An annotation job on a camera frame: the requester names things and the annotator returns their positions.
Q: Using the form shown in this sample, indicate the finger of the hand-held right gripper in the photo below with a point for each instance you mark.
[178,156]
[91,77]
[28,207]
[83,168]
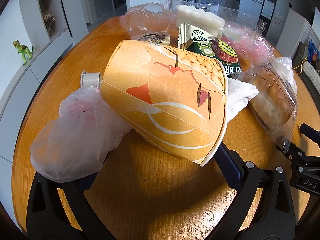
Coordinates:
[298,153]
[311,132]

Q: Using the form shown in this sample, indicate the translucent plastic bag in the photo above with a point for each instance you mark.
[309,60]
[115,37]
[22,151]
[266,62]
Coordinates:
[75,130]

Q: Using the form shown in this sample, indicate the white shelf unit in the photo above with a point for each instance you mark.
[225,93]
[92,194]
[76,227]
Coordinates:
[57,10]

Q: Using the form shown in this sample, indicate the pink plastic bag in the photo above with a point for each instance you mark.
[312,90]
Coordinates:
[250,47]

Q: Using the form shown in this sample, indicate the white tissue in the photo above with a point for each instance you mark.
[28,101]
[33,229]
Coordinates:
[240,97]

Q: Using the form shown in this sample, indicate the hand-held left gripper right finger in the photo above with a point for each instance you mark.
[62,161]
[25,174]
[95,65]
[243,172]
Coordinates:
[228,165]

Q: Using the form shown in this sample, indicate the bread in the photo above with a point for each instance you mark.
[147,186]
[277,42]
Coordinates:
[270,97]

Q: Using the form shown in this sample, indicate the green dinosaur toy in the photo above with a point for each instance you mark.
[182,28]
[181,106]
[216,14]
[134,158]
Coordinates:
[23,51]

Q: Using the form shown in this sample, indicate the clear cellophane wrapper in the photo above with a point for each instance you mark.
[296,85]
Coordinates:
[240,15]

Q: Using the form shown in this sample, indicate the orange printed paper bowl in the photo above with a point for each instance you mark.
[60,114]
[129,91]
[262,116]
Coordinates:
[162,92]

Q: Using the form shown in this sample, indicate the green snack packet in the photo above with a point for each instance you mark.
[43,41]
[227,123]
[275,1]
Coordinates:
[200,42]

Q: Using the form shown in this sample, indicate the white keyboard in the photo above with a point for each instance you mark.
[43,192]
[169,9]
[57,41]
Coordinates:
[311,70]

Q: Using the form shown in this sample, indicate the blue bag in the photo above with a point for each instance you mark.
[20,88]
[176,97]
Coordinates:
[313,52]

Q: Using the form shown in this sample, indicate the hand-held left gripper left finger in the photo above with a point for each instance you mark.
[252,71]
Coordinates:
[75,197]

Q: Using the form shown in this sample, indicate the clear plastic container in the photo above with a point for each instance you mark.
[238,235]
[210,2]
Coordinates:
[142,17]

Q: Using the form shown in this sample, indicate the small clear snack packet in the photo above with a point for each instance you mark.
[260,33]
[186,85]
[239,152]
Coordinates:
[155,39]

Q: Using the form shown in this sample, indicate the white plastic bag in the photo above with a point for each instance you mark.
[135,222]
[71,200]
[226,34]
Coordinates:
[285,66]

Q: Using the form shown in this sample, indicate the dried flowers in vase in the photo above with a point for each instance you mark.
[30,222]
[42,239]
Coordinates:
[48,21]

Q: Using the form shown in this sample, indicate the white low cabinet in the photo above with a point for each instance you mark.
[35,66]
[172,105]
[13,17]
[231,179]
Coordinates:
[15,85]

